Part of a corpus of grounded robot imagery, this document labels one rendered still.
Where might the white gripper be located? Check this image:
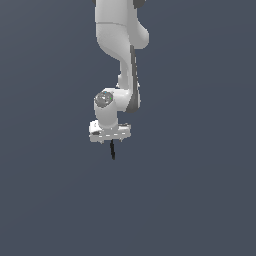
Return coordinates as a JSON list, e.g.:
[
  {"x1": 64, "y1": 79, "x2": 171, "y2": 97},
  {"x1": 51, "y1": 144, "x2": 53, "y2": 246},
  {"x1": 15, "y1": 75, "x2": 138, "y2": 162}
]
[{"x1": 88, "y1": 120, "x2": 132, "y2": 161}]

